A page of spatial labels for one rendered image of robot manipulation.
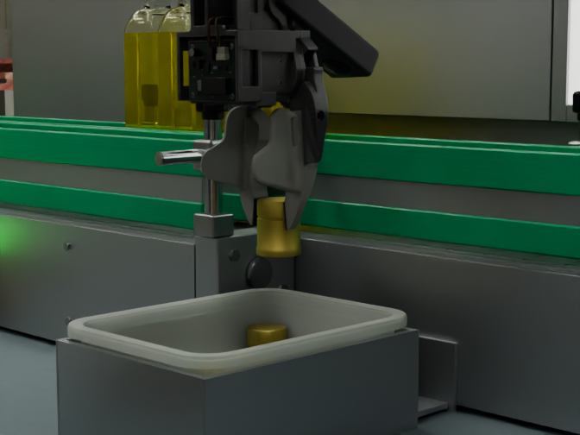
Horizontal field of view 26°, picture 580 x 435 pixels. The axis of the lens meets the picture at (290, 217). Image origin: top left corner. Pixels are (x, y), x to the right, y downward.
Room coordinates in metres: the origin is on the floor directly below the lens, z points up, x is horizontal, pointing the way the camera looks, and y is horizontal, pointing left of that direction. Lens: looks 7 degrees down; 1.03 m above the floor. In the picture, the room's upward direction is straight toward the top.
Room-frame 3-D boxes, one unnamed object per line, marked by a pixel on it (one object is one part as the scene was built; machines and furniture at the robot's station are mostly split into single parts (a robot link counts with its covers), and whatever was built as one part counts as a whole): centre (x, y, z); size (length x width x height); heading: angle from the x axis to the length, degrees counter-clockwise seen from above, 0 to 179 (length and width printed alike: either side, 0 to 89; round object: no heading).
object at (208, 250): (1.11, 0.04, 0.85); 0.09 x 0.04 x 0.07; 135
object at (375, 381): (0.96, 0.02, 0.79); 0.27 x 0.17 x 0.08; 135
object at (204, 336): (0.94, 0.04, 0.80); 0.22 x 0.17 x 0.09; 135
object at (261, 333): (1.04, 0.02, 0.79); 0.04 x 0.04 x 0.04
